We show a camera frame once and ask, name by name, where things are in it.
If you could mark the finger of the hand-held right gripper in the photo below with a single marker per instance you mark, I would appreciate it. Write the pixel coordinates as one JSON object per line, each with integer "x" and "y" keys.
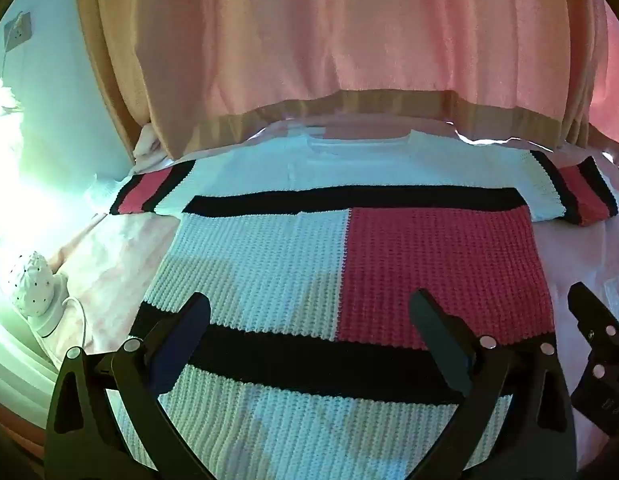
{"x": 597, "y": 317}

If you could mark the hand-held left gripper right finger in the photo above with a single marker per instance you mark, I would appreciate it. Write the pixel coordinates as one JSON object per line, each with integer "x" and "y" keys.
{"x": 439, "y": 340}

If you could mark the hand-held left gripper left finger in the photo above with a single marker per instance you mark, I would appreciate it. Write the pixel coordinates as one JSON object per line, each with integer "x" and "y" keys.
{"x": 184, "y": 335}

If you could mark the white red black knit sweater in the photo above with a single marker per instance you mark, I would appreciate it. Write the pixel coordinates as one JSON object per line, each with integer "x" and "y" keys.
{"x": 269, "y": 260}

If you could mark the pink patterned bed sheet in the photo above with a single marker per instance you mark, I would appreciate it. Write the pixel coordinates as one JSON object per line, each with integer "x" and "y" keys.
{"x": 114, "y": 260}

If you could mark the white steam iron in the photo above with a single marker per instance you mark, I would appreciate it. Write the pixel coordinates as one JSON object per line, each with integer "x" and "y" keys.
{"x": 34, "y": 285}

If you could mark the white cloth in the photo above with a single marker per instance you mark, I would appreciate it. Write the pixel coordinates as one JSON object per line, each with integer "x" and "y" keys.
{"x": 152, "y": 145}

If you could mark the pink curtain with tan hem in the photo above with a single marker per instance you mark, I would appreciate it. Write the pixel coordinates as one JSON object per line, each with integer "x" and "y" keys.
{"x": 339, "y": 35}

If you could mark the white wall socket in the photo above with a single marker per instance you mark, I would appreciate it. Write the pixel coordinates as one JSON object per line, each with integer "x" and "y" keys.
{"x": 18, "y": 30}

